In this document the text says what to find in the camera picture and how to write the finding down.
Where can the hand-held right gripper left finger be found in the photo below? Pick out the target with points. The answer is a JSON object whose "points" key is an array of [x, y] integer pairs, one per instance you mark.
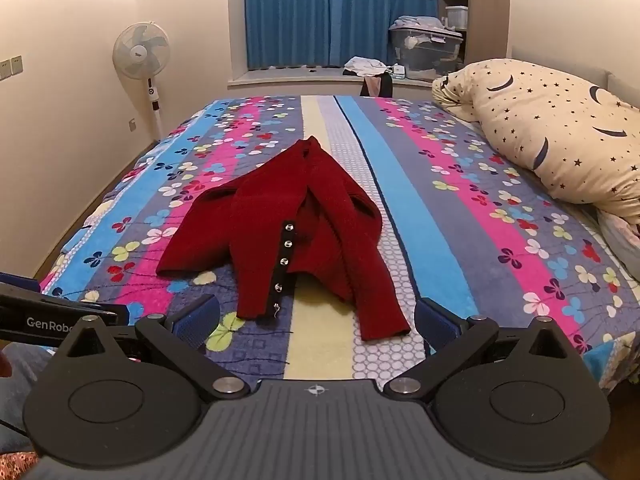
{"points": [[196, 321]]}

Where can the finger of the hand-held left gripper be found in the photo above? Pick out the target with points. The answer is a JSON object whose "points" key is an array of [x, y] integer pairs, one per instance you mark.
{"points": [[75, 307]]}

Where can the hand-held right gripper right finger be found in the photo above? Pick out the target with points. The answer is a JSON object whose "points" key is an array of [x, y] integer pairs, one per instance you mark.
{"points": [[436, 326]]}

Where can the red knit cardigan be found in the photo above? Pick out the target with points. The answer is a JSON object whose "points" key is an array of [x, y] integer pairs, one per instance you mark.
{"points": [[280, 195]]}

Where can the dark hanging clothes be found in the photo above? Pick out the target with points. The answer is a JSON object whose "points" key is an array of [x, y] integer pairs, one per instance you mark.
{"points": [[376, 86]]}

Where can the white clothes pile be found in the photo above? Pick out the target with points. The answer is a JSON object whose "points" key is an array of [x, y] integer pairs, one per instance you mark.
{"points": [[365, 64]]}

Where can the pale clothes pile on bin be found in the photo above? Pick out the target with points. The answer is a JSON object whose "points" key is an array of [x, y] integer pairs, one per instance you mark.
{"points": [[417, 22]]}

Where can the person's leg in jeans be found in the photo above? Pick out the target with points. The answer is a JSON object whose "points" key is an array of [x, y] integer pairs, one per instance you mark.
{"points": [[22, 395]]}

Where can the striped floral bed blanket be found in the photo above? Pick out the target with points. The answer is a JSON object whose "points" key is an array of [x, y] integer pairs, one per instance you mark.
{"points": [[450, 200]]}

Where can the orange floral cloth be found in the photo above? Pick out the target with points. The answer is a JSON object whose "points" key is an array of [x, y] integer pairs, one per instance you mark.
{"points": [[15, 466]]}

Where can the grey pink pillow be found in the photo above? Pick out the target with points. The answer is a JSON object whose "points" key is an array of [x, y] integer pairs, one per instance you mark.
{"points": [[620, 245]]}

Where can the cream star moon duvet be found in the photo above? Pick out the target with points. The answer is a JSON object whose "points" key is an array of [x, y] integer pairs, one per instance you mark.
{"points": [[550, 120]]}

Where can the small pale tissue box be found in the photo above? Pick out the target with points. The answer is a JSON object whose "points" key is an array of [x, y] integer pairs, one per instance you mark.
{"points": [[398, 73]]}

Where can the white standing fan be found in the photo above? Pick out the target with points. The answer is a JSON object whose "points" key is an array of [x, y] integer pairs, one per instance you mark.
{"points": [[140, 50]]}

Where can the clear plastic storage bin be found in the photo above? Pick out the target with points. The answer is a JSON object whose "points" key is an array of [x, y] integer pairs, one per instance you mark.
{"points": [[430, 57]]}

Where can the white lidded storage box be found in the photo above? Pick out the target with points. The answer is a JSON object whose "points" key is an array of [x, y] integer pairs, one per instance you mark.
{"points": [[457, 17]]}

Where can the blue curtain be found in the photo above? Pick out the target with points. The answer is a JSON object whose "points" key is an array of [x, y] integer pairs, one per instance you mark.
{"points": [[300, 10]]}

